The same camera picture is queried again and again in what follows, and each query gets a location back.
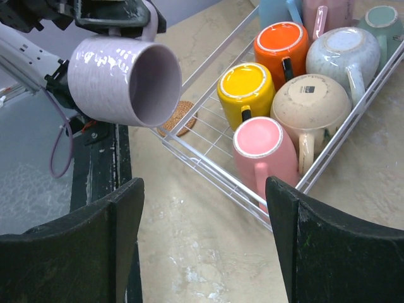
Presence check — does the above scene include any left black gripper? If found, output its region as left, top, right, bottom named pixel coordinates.
left=1, top=0, right=150, bottom=37

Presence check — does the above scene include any beige round mug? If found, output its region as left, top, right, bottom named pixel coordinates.
left=270, top=74, right=352, bottom=175

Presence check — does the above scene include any pale grey white mug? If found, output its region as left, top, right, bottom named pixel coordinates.
left=306, top=27, right=381, bottom=106

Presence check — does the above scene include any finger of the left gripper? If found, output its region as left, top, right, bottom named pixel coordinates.
left=151, top=1, right=167, bottom=33

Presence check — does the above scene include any light pink mug white inside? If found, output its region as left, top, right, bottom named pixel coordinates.
left=302, top=0, right=355, bottom=41

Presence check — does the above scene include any round woven cork coaster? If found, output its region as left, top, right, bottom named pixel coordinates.
left=162, top=100, right=196, bottom=137

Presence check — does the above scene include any white wire dish rack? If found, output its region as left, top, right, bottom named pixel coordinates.
left=156, top=16, right=403, bottom=228

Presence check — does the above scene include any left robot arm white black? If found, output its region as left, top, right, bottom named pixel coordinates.
left=1, top=1, right=182, bottom=128

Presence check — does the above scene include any yellow cup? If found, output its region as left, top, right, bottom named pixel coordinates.
left=217, top=62, right=275, bottom=131

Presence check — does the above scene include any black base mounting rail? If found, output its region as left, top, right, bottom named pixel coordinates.
left=69, top=122, right=145, bottom=303

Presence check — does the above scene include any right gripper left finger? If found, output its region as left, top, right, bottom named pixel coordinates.
left=1, top=178, right=145, bottom=302

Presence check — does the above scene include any lilac mug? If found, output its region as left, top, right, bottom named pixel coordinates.
left=68, top=1, right=182, bottom=128

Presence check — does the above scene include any sage green cup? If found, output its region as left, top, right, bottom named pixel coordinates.
left=357, top=5, right=403, bottom=73

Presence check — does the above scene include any orange cup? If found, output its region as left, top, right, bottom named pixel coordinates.
left=254, top=21, right=309, bottom=90

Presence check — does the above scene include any coral pink mug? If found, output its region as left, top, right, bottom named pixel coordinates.
left=233, top=117, right=300, bottom=199

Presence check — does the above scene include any light blue mug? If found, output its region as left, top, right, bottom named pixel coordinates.
left=258, top=0, right=303, bottom=29

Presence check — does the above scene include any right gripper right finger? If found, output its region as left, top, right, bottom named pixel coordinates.
left=266, top=177, right=403, bottom=302

